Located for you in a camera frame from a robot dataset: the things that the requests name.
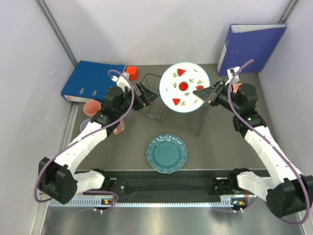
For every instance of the white slotted cable duct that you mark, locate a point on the white slotted cable duct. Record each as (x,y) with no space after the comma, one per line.
(101,202)

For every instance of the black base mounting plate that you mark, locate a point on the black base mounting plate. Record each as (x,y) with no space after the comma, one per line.
(194,184)

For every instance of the blue binder lying flat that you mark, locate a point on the blue binder lying flat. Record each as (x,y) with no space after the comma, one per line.
(89,81)

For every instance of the blue and orange patterned bowl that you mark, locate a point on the blue and orange patterned bowl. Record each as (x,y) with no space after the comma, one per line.
(236,87)

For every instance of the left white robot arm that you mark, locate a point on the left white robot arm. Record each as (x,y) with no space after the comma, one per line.
(57,176)

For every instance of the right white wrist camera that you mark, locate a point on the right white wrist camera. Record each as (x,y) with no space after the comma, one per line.
(230,73)

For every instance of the pink plastic cup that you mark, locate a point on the pink plastic cup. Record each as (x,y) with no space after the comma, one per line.
(91,108)

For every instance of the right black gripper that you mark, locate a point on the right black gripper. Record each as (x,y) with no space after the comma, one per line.
(210,95)

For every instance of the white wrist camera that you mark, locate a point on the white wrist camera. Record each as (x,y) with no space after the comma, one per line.
(230,73)
(121,82)

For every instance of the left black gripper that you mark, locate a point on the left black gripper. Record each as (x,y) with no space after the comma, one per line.
(147,96)

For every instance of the pink patterned mug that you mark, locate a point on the pink patterned mug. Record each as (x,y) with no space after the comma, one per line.
(120,128)

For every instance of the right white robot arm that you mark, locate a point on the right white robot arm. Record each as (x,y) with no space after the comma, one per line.
(286,190)

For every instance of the small red cube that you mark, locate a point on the small red cube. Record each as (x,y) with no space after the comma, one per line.
(132,71)

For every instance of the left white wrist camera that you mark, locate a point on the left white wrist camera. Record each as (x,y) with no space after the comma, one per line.
(121,82)

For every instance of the black wire dish rack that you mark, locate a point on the black wire dish rack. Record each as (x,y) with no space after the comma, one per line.
(191,122)

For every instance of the white plate with red fruit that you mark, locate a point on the white plate with red fruit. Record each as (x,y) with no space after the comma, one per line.
(177,84)

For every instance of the teal scalloped plate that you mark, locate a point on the teal scalloped plate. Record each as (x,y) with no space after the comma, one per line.
(166,153)

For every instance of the purple binder standing upright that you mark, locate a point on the purple binder standing upright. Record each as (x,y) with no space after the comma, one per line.
(249,41)

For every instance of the lilac plastic cup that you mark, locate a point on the lilac plastic cup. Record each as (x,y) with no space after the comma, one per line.
(84,124)

